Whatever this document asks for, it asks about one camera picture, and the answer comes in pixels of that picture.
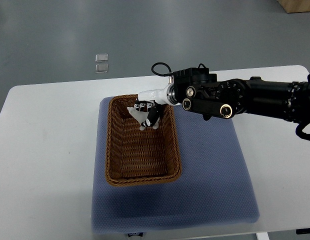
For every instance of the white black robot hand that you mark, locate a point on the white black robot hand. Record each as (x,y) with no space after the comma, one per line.
(148,100)

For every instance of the brown cardboard box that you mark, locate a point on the brown cardboard box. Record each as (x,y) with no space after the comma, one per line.
(295,6)

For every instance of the blue-grey table mat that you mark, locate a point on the blue-grey table mat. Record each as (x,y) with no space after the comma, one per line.
(214,188)

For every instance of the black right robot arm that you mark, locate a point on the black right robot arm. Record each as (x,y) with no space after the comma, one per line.
(197,90)

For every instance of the black label tag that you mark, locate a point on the black label tag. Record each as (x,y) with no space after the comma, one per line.
(135,234)

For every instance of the white toy bear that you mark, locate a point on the white toy bear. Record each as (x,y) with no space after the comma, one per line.
(142,118)

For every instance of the brown wicker basket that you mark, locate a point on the brown wicker basket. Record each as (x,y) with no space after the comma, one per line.
(135,157)

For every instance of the upper metal floor plate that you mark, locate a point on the upper metal floor plate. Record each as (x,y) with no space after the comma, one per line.
(101,57)

